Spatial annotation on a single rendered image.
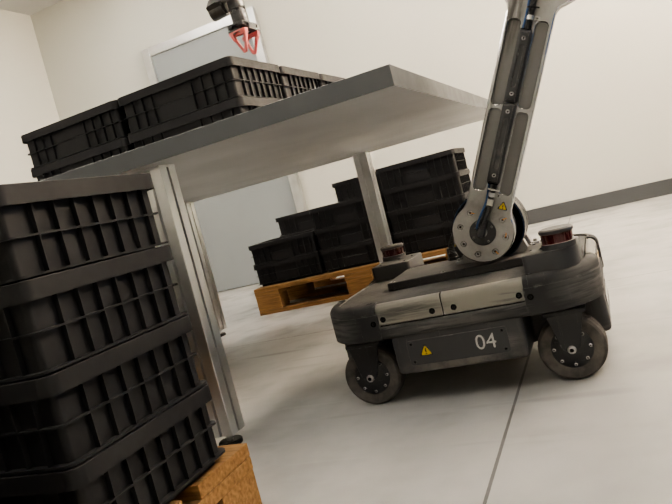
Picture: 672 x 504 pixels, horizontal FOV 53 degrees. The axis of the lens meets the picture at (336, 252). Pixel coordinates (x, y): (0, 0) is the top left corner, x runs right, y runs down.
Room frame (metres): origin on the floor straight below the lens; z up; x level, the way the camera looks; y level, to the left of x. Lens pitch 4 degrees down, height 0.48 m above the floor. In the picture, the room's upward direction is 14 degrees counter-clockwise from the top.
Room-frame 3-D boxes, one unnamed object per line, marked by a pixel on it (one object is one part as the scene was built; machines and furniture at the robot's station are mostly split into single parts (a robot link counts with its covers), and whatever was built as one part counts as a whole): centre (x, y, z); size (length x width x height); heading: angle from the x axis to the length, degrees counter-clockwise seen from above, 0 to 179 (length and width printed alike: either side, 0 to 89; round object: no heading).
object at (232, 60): (2.02, 0.27, 0.92); 0.40 x 0.30 x 0.02; 66
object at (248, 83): (2.02, 0.27, 0.87); 0.40 x 0.30 x 0.11; 66
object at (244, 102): (2.02, 0.27, 0.76); 0.40 x 0.30 x 0.12; 66
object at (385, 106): (2.27, 0.25, 0.35); 1.60 x 1.60 x 0.70; 67
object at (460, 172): (3.35, -0.52, 0.37); 0.40 x 0.30 x 0.45; 67
